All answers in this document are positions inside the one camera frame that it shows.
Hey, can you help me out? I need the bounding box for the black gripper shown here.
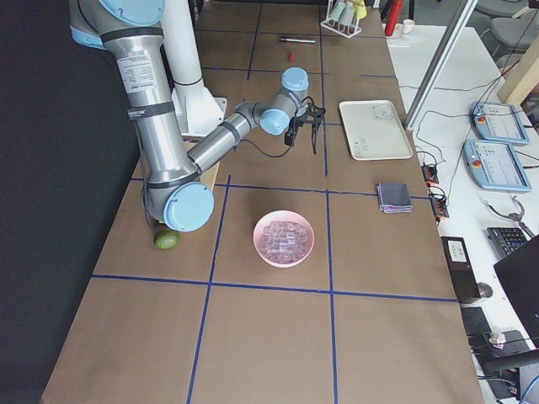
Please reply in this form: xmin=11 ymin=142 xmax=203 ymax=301
xmin=285 ymin=104 xmax=326 ymax=155

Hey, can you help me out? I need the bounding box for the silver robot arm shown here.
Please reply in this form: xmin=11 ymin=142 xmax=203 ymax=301
xmin=69 ymin=1 xmax=324 ymax=232

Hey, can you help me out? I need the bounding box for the pile of clear ice cubes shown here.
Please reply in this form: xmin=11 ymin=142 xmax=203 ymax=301
xmin=260 ymin=221 xmax=308 ymax=263

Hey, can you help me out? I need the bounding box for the cream bear tray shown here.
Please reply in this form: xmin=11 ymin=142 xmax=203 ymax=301
xmin=339 ymin=100 xmax=413 ymax=161

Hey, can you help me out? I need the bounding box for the metal muddler stick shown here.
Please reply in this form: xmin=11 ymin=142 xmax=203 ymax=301
xmin=280 ymin=36 xmax=316 ymax=44

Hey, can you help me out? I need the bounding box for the wooden cutting board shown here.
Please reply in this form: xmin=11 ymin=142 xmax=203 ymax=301
xmin=184 ymin=140 xmax=220 ymax=190

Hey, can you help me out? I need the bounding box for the folded grey cloth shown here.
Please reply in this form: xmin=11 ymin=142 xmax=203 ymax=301
xmin=376 ymin=183 xmax=413 ymax=213

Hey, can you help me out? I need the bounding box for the pink bowl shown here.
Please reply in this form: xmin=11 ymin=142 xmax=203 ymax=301
xmin=253 ymin=210 xmax=315 ymax=268

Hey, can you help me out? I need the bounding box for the red bottle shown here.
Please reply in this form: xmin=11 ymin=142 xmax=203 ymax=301
xmin=384 ymin=0 xmax=404 ymax=37

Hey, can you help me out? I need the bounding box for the green avocado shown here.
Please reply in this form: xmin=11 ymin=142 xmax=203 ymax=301
xmin=153 ymin=230 xmax=180 ymax=250

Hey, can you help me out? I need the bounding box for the near blue teach pendant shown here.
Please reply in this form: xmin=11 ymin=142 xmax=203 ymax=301
xmin=463 ymin=140 xmax=532 ymax=193

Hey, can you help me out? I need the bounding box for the blue teach pendant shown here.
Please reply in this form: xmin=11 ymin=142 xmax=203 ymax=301
xmin=463 ymin=140 xmax=532 ymax=193
xmin=470 ymin=101 xmax=530 ymax=146

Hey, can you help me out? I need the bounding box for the far blue teach pendant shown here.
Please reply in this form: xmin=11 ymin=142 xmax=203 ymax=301
xmin=470 ymin=101 xmax=530 ymax=146

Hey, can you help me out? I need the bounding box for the black box with label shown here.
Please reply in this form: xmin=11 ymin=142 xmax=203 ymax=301
xmin=440 ymin=237 xmax=480 ymax=304

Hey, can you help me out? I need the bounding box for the black keyboard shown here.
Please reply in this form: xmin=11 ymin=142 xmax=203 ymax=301
xmin=487 ymin=227 xmax=527 ymax=257

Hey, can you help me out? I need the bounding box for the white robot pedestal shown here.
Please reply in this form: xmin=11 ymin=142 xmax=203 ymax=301
xmin=161 ymin=0 xmax=227 ymax=138

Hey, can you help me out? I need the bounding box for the aluminium frame post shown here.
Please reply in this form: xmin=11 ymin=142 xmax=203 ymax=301
xmin=404 ymin=0 xmax=478 ymax=130

